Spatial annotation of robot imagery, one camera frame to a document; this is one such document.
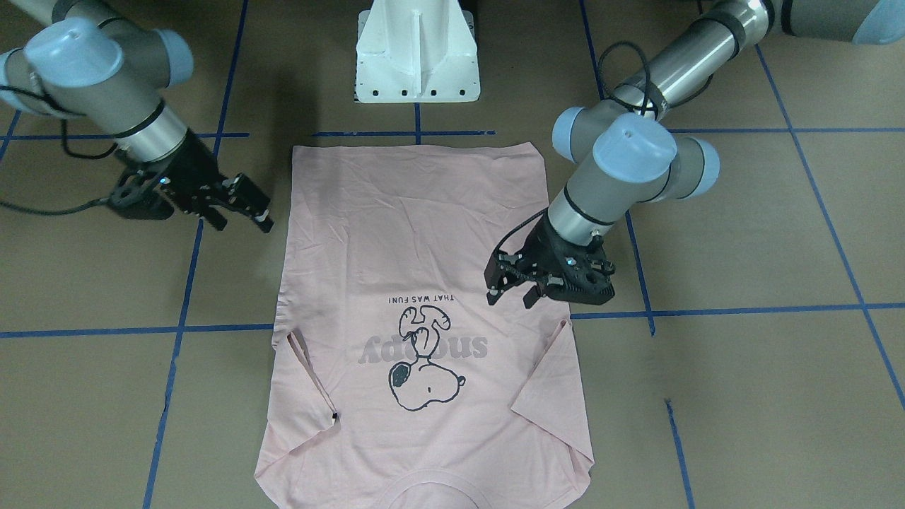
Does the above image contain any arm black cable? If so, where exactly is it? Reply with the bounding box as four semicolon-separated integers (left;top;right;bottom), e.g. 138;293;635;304
597;41;715;117
0;85;121;216

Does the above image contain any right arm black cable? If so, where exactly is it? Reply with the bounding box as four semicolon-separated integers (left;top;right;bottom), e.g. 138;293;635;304
0;85;121;216

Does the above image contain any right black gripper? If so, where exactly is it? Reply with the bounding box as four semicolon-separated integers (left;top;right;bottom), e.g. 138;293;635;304
107;131;274;234

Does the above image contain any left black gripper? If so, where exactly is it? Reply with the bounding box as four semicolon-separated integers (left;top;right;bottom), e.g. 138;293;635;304
484;212;615;309

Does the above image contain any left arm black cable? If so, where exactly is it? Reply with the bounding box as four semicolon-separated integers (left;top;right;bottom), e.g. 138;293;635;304
597;41;715;117

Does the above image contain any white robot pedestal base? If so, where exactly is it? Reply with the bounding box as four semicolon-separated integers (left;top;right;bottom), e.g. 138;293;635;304
354;1;481;104

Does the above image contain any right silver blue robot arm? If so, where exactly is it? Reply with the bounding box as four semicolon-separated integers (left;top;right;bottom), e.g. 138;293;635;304
2;1;274;232

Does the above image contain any pink Snoopy t-shirt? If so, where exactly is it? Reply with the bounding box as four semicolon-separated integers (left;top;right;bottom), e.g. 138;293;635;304
255;143;594;508

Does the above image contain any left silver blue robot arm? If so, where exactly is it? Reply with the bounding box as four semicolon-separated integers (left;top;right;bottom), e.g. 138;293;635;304
484;1;903;308

